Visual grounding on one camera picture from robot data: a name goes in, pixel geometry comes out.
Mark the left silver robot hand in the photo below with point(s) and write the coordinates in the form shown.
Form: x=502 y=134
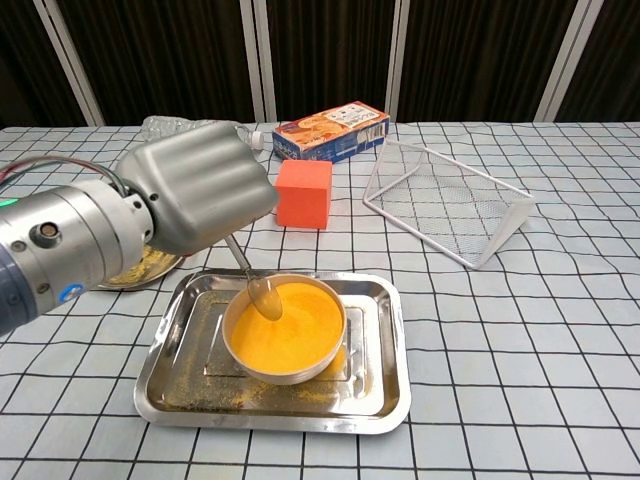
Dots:
x=200 y=185

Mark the small metal spoon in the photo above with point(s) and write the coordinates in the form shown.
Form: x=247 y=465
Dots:
x=267 y=302

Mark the yellow powder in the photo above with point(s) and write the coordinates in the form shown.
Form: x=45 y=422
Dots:
x=300 y=335

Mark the beige round bowl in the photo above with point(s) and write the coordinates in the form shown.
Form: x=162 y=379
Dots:
x=280 y=377

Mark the clear plastic water bottle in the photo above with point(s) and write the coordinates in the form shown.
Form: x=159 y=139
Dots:
x=160 y=125

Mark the round gold metal plate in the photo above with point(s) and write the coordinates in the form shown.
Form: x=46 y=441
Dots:
x=150 y=270

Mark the orange foam cube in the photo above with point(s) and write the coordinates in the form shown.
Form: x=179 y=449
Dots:
x=305 y=195

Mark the black white-framed partition screen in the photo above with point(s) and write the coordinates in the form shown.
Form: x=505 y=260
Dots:
x=175 y=50

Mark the orange blue cookie box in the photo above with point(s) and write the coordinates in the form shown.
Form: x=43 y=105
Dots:
x=330 y=132

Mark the rectangular stainless steel tray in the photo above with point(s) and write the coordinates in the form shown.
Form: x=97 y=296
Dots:
x=190 y=400

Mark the white black checkered tablecloth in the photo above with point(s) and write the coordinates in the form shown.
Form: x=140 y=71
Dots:
x=500 y=375

